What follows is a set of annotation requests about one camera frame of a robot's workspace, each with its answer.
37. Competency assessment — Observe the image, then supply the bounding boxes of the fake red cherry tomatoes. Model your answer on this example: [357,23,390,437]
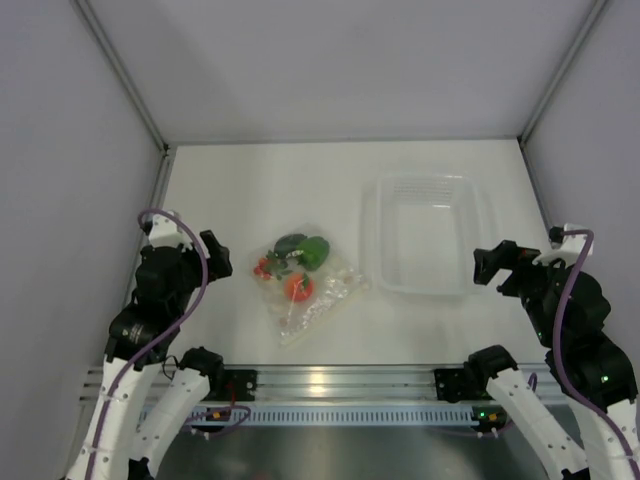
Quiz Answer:
[253,257,292,281]

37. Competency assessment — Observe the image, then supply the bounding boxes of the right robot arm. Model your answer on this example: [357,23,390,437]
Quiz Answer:
[463,227,639,479]

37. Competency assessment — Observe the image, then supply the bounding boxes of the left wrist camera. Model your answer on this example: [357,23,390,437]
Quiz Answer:
[138,209,192,250]

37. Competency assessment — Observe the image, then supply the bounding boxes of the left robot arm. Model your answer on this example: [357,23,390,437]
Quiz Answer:
[66,230,233,479]

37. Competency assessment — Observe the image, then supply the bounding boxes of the clear plastic basket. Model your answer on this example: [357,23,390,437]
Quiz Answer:
[359,171,496,299]

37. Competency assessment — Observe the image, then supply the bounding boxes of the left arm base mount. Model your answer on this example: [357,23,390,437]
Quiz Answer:
[204,368,258,404]

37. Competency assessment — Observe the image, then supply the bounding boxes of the clear zip top bag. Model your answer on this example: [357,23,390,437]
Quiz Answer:
[248,223,369,346]

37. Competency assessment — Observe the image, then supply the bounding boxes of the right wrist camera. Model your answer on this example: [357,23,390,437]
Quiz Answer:
[533,223,594,266]

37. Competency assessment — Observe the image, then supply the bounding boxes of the fake dark green vegetable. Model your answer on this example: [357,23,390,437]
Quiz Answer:
[273,233,307,258]

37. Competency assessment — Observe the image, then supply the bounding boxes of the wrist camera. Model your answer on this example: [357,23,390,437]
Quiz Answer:
[138,209,192,250]
[533,223,594,266]

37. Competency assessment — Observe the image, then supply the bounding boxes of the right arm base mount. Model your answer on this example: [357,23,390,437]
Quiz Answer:
[434,368,490,403]

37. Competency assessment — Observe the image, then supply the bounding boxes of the aluminium mounting rail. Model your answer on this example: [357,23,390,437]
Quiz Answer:
[77,363,571,404]

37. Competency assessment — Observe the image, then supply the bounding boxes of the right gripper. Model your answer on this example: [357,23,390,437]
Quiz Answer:
[473,239,574,346]

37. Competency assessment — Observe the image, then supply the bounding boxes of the slotted cable duct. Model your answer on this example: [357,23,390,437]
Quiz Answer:
[99,403,506,427]

